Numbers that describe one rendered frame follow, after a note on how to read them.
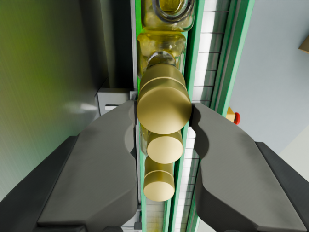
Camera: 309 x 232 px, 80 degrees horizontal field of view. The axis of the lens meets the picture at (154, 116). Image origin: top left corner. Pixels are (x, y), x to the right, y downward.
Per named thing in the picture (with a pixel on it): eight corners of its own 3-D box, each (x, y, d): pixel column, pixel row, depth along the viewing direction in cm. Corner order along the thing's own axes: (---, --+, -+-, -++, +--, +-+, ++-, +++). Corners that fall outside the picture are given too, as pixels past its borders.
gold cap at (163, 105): (140, 62, 14) (133, 83, 10) (187, 63, 14) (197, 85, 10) (140, 104, 16) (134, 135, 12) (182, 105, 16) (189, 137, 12)
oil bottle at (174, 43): (145, 20, 37) (134, 36, 18) (174, 21, 37) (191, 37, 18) (145, 49, 39) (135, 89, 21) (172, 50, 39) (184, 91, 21)
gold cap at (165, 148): (147, 109, 20) (145, 134, 16) (181, 110, 20) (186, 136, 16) (147, 136, 22) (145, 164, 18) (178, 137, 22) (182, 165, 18)
